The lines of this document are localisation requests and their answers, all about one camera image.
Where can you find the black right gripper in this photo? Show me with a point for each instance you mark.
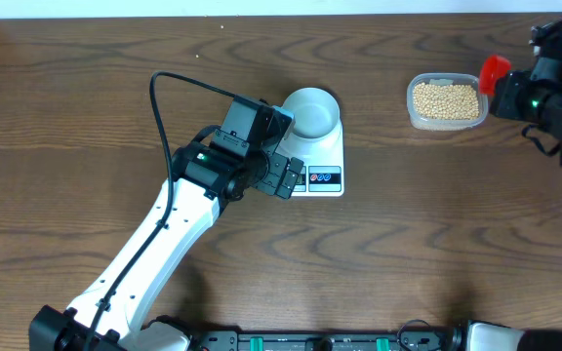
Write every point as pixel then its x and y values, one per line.
pixel 507 89

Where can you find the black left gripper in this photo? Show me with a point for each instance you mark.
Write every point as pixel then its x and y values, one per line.
pixel 276 165

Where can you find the red plastic measuring scoop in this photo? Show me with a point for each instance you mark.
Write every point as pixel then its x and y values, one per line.
pixel 494 68

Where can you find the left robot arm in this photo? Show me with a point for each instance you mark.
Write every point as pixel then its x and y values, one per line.
pixel 204 179

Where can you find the white digital kitchen scale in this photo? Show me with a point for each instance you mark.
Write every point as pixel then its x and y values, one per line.
pixel 322 174

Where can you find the pale grey round bowl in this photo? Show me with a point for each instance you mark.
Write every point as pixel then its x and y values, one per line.
pixel 316 113

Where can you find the soybeans in container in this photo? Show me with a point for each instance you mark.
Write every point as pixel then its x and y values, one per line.
pixel 451 102

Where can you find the clear plastic container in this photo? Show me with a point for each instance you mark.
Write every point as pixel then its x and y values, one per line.
pixel 444 79

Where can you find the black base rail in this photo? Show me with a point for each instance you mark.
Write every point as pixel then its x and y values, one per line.
pixel 414 339

